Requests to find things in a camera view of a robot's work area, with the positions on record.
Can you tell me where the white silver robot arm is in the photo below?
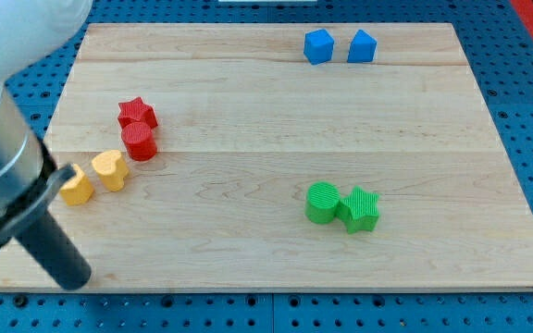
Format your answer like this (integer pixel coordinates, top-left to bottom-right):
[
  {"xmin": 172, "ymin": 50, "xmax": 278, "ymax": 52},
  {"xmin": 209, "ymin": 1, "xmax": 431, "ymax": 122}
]
[{"xmin": 0, "ymin": 0, "xmax": 93, "ymax": 216}]

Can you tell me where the blue cube block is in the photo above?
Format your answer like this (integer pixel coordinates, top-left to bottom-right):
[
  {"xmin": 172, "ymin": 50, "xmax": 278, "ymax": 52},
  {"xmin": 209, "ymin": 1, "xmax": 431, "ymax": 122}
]
[{"xmin": 304, "ymin": 29, "xmax": 334, "ymax": 65}]

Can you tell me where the green star block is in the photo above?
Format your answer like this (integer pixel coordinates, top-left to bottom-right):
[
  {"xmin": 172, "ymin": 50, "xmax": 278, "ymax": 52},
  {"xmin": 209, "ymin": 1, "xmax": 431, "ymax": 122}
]
[{"xmin": 336, "ymin": 186, "xmax": 379, "ymax": 234}]

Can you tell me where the green cylinder block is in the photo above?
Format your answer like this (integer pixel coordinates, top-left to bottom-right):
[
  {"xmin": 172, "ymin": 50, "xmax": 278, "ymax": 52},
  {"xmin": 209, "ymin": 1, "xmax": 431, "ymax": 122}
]
[{"xmin": 304, "ymin": 181, "xmax": 341, "ymax": 224}]

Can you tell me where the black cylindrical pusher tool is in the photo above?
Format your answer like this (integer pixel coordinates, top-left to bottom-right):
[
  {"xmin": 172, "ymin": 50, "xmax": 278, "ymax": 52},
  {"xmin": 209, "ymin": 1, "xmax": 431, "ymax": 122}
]
[{"xmin": 0, "ymin": 142, "xmax": 92, "ymax": 290}]

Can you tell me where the yellow hexagon block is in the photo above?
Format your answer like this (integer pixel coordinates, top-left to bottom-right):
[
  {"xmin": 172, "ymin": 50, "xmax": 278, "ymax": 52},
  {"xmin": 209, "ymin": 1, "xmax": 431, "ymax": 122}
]
[{"xmin": 59, "ymin": 164, "xmax": 94, "ymax": 206}]

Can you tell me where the yellow heart block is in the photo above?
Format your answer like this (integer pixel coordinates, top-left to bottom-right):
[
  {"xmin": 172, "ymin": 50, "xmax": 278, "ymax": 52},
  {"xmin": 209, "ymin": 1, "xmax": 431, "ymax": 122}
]
[{"xmin": 91, "ymin": 150, "xmax": 130, "ymax": 191}]

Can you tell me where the light wooden board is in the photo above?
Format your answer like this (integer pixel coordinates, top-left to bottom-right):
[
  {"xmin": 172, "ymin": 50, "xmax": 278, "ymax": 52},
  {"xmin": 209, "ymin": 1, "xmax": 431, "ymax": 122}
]
[{"xmin": 0, "ymin": 21, "xmax": 533, "ymax": 294}]

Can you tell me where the red cylinder block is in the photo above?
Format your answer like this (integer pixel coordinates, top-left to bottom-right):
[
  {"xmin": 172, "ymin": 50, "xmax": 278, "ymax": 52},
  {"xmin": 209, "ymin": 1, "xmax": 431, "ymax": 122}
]
[{"xmin": 121, "ymin": 122, "xmax": 157, "ymax": 161}]

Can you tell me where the red star block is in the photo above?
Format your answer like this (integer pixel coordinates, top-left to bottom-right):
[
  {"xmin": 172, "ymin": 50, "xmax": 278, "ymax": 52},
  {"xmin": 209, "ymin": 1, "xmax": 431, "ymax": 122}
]
[{"xmin": 118, "ymin": 97, "xmax": 158, "ymax": 129}]

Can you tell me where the blue triangular block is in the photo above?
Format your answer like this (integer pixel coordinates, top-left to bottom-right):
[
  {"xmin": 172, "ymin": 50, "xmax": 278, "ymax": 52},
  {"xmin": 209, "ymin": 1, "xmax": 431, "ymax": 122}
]
[{"xmin": 347, "ymin": 30, "xmax": 378, "ymax": 63}]

